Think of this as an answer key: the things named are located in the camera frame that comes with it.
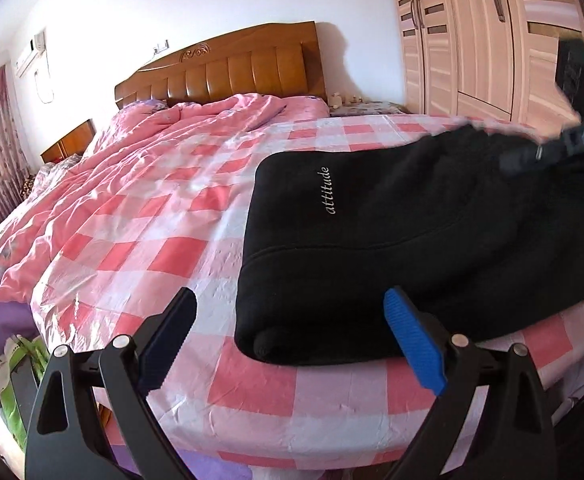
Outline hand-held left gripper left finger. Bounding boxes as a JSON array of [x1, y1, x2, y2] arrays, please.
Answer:
[[24, 287, 199, 480]]

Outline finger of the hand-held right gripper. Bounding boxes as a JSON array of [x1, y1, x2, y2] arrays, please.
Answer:
[[499, 115, 584, 176]]

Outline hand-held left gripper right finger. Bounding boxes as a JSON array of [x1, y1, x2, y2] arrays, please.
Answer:
[[383, 286, 556, 480]]

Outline black pants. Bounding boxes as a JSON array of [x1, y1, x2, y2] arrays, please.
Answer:
[[234, 124, 584, 367]]

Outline pink checked bed sheet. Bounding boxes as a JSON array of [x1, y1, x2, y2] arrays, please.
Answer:
[[29, 112, 584, 471]]

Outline light wooden wardrobe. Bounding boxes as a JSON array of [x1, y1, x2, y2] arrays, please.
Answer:
[[388, 0, 584, 131]]

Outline purple floral bed skirt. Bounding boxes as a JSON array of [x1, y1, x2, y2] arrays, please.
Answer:
[[112, 445, 255, 480]]

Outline black tablet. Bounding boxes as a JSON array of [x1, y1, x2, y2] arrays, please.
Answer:
[[12, 367, 40, 426]]

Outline green bag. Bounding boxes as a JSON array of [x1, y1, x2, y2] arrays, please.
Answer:
[[0, 335, 48, 451]]

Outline nightstand with floral cloth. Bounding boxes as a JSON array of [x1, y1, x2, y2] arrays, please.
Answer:
[[328, 100, 413, 117]]

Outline pink quilt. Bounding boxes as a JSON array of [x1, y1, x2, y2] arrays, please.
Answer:
[[0, 94, 329, 306]]

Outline cluster of small bottles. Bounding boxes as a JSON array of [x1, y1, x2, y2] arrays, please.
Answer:
[[329, 91, 365, 107]]

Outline floral pillow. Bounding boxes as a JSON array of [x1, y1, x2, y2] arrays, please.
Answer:
[[19, 155, 85, 196]]

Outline wooden nightstand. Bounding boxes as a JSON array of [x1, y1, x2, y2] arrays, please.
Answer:
[[39, 119, 97, 165]]

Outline wooden headboard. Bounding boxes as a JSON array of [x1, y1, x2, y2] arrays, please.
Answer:
[[114, 21, 329, 110]]

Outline white air conditioner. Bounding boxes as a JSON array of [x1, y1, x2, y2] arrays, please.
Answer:
[[14, 30, 48, 78]]

